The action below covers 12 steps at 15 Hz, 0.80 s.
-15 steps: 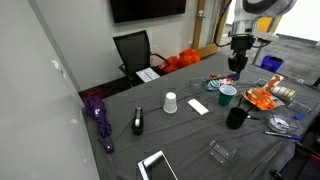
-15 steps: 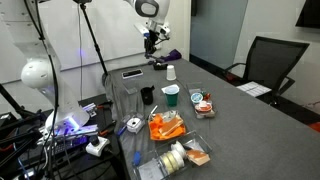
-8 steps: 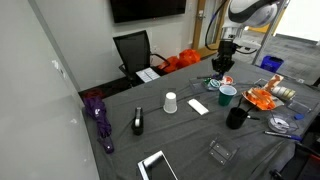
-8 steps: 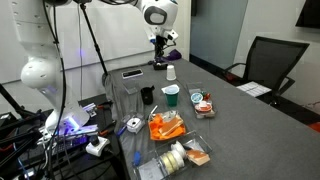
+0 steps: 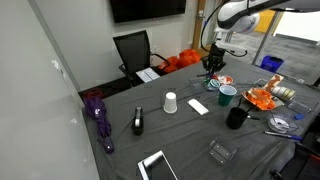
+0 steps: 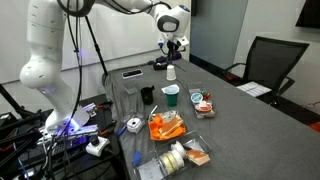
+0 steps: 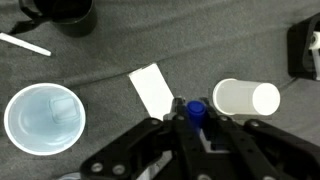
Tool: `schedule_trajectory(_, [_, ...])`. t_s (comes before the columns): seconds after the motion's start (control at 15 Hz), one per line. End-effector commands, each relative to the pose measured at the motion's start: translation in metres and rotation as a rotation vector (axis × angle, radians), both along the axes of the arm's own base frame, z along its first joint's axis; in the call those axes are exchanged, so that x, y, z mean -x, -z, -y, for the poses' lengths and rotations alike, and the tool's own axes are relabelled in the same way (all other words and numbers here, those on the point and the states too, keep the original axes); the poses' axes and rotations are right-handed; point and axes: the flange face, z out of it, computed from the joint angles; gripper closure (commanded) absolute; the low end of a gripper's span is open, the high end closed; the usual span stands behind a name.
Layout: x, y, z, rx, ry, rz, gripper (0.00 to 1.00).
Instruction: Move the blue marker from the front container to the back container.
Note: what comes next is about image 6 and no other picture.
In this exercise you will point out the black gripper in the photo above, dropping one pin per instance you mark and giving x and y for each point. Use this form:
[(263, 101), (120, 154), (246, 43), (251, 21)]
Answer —
[(173, 45)]

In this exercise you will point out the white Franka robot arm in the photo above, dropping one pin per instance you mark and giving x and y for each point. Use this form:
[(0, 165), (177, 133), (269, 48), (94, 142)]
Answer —
[(45, 43)]

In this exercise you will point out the small clear plastic container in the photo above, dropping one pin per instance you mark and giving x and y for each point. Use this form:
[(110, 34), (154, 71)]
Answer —
[(131, 89)]

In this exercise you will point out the large clear plastic container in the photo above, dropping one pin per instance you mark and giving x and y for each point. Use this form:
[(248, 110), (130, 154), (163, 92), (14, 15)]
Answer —
[(203, 141)]

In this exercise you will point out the purple cloth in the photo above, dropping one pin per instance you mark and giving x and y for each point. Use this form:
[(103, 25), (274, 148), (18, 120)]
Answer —
[(161, 59)]

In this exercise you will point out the black tape dispenser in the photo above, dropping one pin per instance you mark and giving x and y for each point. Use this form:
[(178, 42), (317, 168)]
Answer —
[(160, 66)]

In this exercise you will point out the white paper cup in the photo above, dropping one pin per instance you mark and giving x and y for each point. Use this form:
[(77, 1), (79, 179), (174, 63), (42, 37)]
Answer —
[(171, 73)]

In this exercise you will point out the white lid with clear cover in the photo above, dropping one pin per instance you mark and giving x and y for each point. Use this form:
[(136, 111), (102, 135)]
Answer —
[(170, 89)]

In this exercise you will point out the green plastic cup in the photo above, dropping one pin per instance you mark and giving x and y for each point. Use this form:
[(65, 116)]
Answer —
[(172, 100)]

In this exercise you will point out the black mug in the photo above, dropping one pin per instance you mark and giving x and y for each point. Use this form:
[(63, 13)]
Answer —
[(147, 96)]

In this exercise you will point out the blue lidded small tub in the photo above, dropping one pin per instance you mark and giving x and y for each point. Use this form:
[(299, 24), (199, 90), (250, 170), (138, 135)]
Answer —
[(196, 97)]

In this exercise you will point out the dark teal door panel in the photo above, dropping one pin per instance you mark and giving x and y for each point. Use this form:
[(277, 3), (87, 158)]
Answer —
[(216, 30)]

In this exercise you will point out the small orange object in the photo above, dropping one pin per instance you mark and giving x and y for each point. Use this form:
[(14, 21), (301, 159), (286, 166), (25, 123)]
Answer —
[(207, 96)]

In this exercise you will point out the red and white round item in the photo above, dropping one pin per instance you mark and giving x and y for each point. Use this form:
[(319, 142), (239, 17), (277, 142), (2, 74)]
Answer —
[(203, 107)]

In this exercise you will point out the silver pen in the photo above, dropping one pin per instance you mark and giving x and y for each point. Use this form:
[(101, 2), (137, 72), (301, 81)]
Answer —
[(152, 112)]

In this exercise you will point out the clear tray with small items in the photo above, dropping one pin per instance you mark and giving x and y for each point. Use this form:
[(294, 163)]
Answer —
[(213, 111)]

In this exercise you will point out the tan wooden block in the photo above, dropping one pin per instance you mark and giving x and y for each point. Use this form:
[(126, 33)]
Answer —
[(170, 126)]

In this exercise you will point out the orange tray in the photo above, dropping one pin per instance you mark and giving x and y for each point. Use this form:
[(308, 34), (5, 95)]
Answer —
[(155, 128)]

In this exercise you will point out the black tripod pole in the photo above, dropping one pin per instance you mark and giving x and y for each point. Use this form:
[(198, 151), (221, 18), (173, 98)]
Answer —
[(96, 46)]

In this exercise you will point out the clear box with white device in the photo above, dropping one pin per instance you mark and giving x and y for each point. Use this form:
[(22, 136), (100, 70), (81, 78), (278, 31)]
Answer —
[(126, 117)]

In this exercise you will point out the white tape device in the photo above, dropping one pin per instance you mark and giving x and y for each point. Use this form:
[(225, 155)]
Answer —
[(134, 124)]

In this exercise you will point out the white paper sheet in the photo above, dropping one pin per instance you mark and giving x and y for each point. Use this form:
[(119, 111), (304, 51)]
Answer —
[(254, 89)]

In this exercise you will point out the white tape roll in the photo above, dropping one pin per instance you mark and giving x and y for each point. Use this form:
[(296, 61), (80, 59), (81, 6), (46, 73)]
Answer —
[(180, 151)]

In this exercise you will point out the black mesh office chair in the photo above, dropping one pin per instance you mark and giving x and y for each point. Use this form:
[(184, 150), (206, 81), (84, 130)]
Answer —
[(270, 60)]

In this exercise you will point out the yellowish tape roll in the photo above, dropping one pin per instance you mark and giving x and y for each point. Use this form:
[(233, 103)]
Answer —
[(167, 162)]

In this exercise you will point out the blue clip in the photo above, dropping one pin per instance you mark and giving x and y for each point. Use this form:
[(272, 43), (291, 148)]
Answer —
[(136, 159)]

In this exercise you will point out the grey tablecloth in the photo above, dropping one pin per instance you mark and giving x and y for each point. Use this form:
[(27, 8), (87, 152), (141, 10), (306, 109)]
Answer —
[(253, 140)]

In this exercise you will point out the grey sheet pad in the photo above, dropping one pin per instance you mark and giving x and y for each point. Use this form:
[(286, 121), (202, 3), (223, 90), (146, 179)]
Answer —
[(150, 170)]

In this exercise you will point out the white emergency stop box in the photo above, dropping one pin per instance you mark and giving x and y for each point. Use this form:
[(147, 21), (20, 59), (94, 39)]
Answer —
[(96, 146)]

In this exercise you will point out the black robot cart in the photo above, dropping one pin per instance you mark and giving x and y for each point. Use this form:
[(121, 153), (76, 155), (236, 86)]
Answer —
[(80, 163)]

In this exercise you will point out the orange floor object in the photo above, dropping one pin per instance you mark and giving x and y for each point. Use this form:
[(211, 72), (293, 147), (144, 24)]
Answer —
[(315, 127)]

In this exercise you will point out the wall whiteboard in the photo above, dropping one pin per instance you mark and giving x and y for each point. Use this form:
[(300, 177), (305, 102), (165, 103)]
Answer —
[(120, 36)]

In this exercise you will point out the black wall screen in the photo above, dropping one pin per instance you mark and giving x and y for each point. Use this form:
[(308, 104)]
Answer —
[(309, 13)]

